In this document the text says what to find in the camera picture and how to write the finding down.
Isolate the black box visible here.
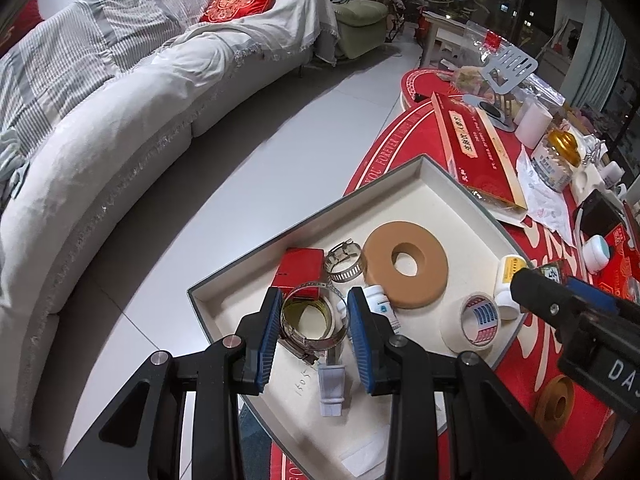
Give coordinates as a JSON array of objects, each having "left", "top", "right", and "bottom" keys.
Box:
[{"left": 580, "top": 190, "right": 626, "bottom": 238}]

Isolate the curved white sofa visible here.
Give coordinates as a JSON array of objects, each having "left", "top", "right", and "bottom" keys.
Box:
[{"left": 0, "top": 0, "right": 341, "bottom": 461}]

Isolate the white pill bottle grey label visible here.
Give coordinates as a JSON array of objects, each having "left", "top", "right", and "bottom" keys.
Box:
[{"left": 334, "top": 285, "right": 401, "bottom": 333}]

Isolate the green armchair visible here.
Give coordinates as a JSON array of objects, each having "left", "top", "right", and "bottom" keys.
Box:
[{"left": 237, "top": 0, "right": 388, "bottom": 61}]

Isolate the white printed paper sheet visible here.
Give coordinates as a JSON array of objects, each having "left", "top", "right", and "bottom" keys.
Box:
[{"left": 515, "top": 145, "right": 581, "bottom": 246}]

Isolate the white paper cup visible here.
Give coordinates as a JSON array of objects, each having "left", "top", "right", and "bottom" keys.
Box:
[{"left": 515, "top": 96, "right": 553, "bottom": 150}]

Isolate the grey slotted spatula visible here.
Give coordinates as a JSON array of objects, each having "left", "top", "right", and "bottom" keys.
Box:
[{"left": 482, "top": 45, "right": 540, "bottom": 96}]

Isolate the white tape roll printed core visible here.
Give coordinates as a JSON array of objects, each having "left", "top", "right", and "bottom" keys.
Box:
[{"left": 440, "top": 291, "right": 501, "bottom": 356}]

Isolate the clear plastic bag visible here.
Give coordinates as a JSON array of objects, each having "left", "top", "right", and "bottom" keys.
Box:
[{"left": 450, "top": 20, "right": 566, "bottom": 106}]

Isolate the beige masking tape roll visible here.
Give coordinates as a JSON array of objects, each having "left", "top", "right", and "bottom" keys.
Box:
[{"left": 281, "top": 299, "right": 337, "bottom": 341}]

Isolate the glass jar gold lid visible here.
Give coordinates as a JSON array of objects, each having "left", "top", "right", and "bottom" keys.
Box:
[{"left": 530, "top": 130, "right": 583, "bottom": 193}]

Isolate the long red gift box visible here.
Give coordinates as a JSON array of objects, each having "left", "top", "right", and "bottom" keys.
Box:
[{"left": 431, "top": 92, "right": 529, "bottom": 223}]

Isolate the person's leg in jeans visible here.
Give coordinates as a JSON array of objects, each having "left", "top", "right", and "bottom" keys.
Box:
[{"left": 239, "top": 405, "right": 273, "bottom": 480}]

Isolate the grey shallow cardboard box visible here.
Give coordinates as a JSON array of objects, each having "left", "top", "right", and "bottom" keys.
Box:
[{"left": 187, "top": 155, "right": 528, "bottom": 480}]

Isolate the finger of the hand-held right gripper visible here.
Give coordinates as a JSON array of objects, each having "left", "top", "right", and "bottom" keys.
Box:
[
  {"left": 510, "top": 267, "right": 586, "bottom": 328},
  {"left": 565, "top": 276, "right": 621, "bottom": 311}
]

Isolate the white cream jar teal lid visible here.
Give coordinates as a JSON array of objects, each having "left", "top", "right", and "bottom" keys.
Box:
[{"left": 582, "top": 235, "right": 612, "bottom": 275}]

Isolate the white plastic clip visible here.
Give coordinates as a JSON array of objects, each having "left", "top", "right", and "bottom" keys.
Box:
[{"left": 317, "top": 362, "right": 347, "bottom": 418}]

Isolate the red cardboard carton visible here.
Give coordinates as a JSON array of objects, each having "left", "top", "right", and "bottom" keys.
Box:
[{"left": 597, "top": 222, "right": 640, "bottom": 306}]

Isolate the grey striped blanket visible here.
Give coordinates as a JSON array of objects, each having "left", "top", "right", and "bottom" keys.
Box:
[{"left": 0, "top": 0, "right": 226, "bottom": 201}]

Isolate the small metal hose clamp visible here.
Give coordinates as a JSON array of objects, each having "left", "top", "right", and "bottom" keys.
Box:
[{"left": 324, "top": 239, "right": 365, "bottom": 283}]

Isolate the plain red cushion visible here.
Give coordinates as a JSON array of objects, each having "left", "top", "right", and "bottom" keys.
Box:
[{"left": 0, "top": 0, "right": 46, "bottom": 56}]

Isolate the brown cork ring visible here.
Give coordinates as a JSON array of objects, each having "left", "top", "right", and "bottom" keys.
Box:
[
  {"left": 362, "top": 220, "right": 449, "bottom": 309},
  {"left": 532, "top": 375, "right": 576, "bottom": 433}
]

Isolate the small white cup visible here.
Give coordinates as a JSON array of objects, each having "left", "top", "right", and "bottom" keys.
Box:
[{"left": 600, "top": 160, "right": 626, "bottom": 186}]

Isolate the small red box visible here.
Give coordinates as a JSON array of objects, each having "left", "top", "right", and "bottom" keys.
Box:
[{"left": 276, "top": 247, "right": 325, "bottom": 301}]

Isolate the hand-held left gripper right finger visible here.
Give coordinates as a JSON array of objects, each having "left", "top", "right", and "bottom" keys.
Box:
[{"left": 346, "top": 286, "right": 573, "bottom": 480}]

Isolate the white pill bottle yellow label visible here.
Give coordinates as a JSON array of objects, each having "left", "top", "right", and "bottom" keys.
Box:
[{"left": 492, "top": 255, "right": 527, "bottom": 321}]

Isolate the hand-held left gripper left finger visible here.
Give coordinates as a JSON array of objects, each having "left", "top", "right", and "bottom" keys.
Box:
[{"left": 60, "top": 287, "right": 285, "bottom": 480}]

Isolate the large metal hose clamp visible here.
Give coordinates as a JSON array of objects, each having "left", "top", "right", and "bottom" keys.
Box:
[{"left": 276, "top": 282, "right": 348, "bottom": 366}]

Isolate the white wooden stool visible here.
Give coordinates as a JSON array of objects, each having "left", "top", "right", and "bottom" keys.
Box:
[{"left": 422, "top": 10, "right": 476, "bottom": 68}]

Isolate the white fringed sofa throw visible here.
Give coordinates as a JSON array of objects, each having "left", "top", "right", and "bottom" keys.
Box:
[{"left": 150, "top": 0, "right": 342, "bottom": 68}]

